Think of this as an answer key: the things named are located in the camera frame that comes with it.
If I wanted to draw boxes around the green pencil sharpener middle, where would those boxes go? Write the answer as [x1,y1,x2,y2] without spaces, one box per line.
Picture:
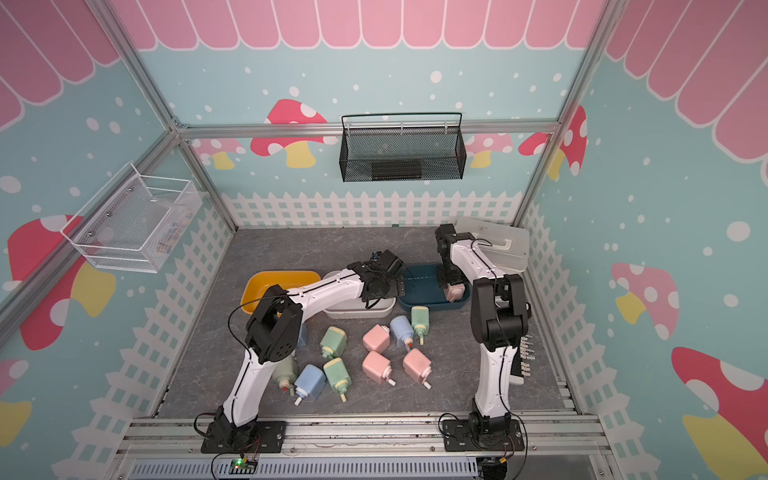
[320,326,348,360]

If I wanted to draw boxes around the pink pencil sharpener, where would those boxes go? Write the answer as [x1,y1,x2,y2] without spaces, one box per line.
[403,348,432,389]
[362,351,396,386]
[444,283,470,303]
[362,324,390,354]

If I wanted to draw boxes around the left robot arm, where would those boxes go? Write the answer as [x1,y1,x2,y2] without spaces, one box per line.
[214,250,405,435]

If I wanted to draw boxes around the rack of metal bits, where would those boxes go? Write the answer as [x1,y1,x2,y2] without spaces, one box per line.
[509,335,535,385]

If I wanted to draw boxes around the grey slotted cable duct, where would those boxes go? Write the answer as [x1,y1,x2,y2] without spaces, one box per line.
[122,456,480,479]

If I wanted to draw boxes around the pale green round sharpener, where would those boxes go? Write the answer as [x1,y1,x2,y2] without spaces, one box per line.
[271,354,298,396]

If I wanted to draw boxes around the dark teal storage box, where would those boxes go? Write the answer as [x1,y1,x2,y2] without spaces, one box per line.
[397,263,471,311]

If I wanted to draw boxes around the green pencil sharpener upper right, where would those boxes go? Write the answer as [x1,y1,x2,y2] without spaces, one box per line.
[411,306,430,345]

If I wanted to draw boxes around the blue pencil sharpener lower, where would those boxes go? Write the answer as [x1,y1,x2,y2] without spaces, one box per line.
[294,364,327,406]

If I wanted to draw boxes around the small green circuit board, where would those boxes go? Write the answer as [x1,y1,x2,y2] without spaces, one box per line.
[228,458,258,475]

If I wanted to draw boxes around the translucent plastic lidded case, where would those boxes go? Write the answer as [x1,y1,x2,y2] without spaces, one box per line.
[455,217,530,274]

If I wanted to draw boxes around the blue pencil sharpener left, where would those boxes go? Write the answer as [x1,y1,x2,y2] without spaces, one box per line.
[297,323,309,348]

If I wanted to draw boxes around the white wire mesh basket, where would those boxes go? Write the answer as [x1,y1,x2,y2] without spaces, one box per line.
[60,163,203,274]

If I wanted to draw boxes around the green pencil sharpener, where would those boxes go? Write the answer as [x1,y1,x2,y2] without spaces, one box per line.
[320,326,348,360]
[323,358,352,402]
[411,306,430,345]

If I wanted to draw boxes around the black wire mesh basket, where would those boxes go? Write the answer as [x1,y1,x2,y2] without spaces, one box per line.
[339,112,467,182]

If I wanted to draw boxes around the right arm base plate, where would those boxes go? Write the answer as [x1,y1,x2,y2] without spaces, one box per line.
[438,418,526,453]

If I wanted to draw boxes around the blue pencil sharpener centre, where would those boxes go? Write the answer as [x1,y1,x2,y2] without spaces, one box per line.
[389,315,414,351]

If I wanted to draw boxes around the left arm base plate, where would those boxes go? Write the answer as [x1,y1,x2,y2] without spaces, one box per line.
[200,417,287,454]

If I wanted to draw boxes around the green pencil sharpener lower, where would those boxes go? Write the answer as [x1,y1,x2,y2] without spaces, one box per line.
[323,358,352,402]

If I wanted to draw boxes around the blue pencil sharpener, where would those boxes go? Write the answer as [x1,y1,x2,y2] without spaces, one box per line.
[297,323,309,348]
[389,315,414,351]
[294,364,327,406]

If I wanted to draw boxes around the yellow plastic storage box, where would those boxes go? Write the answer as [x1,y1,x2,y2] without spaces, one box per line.
[240,269,323,316]

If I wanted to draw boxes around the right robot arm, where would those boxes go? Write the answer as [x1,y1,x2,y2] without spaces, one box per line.
[435,224,531,438]

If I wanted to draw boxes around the white plastic storage box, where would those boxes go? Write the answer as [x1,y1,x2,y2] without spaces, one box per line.
[324,298,396,320]

